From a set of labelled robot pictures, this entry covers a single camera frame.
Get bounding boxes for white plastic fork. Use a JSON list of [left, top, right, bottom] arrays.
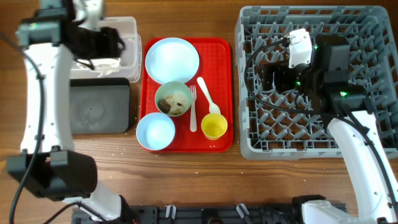
[[190, 85, 197, 132]]

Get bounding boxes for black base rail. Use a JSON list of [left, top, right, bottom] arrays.
[[71, 203, 348, 224]]

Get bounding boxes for yellow cup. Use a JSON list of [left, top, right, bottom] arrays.
[[201, 113, 228, 141]]

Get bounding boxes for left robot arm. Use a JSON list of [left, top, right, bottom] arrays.
[[6, 1, 138, 223]]

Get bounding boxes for light blue bowl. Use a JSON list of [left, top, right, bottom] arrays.
[[136, 113, 175, 151]]

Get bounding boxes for light blue plate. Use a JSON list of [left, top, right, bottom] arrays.
[[145, 37, 200, 85]]

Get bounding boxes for food scraps and rice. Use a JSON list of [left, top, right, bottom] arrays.
[[157, 91, 190, 116]]

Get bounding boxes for grey dishwasher rack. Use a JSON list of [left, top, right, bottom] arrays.
[[234, 6, 397, 160]]

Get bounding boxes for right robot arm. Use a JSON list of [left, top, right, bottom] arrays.
[[255, 30, 397, 223]]

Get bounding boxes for green bowl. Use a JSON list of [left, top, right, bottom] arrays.
[[155, 82, 192, 117]]

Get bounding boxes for white napkin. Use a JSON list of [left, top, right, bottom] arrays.
[[78, 58, 121, 78]]

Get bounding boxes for white plastic spoon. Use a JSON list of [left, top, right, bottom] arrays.
[[197, 77, 221, 114]]

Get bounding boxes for clear plastic bin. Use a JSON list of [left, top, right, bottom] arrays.
[[70, 16, 142, 83]]

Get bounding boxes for black plastic tray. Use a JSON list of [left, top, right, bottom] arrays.
[[70, 77, 131, 134]]

